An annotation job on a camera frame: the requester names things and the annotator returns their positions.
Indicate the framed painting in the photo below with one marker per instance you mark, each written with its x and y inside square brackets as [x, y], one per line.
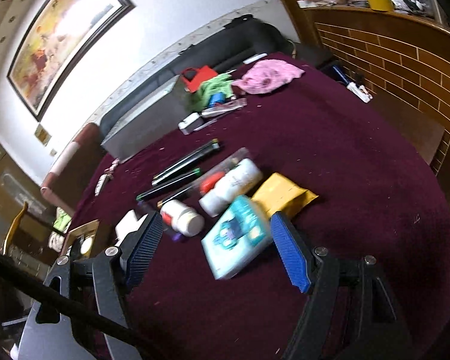
[60, 34]

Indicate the small white pill bottle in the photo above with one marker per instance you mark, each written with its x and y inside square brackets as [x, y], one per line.
[182, 218]

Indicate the wooden cabinet counter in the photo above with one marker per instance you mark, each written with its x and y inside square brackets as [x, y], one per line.
[397, 55]

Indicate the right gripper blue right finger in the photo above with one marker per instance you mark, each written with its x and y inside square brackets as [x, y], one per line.
[294, 253]

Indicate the yellow snack packet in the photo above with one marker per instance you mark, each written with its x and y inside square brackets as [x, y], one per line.
[278, 193]

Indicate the maroon bed blanket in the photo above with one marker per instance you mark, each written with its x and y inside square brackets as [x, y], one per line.
[347, 180]

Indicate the red bag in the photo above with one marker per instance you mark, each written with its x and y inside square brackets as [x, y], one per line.
[193, 77]

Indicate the white tube bottle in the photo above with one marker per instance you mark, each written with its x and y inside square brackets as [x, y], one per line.
[243, 177]

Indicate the green cloth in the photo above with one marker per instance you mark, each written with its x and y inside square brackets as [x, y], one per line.
[221, 83]

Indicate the black leather sofa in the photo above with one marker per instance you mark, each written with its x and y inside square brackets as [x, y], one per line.
[239, 40]

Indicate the cardboard box tray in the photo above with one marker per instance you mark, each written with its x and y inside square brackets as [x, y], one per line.
[79, 241]

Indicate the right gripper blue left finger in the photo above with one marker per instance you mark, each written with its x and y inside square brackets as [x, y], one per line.
[138, 249]

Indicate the white key fob charm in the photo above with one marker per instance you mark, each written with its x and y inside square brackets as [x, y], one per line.
[106, 177]

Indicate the clear pencil case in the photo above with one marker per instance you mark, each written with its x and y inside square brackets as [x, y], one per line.
[195, 186]

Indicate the white charger adapter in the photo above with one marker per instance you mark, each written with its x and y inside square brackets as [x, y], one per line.
[189, 124]

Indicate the pink cloth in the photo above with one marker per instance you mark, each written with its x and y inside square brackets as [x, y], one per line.
[268, 75]

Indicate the brown upholstered chair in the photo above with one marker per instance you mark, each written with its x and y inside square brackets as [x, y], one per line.
[70, 174]

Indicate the white paper card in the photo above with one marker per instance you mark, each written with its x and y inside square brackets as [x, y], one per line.
[130, 223]

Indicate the black pen green cap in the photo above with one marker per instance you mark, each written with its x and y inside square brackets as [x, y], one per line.
[169, 185]

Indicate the teal tissue pack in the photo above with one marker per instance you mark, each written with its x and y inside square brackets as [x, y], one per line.
[238, 237]

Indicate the grey long gift box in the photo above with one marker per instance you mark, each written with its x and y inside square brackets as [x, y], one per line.
[144, 117]

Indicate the toothpaste tube pack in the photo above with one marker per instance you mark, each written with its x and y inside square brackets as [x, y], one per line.
[222, 109]

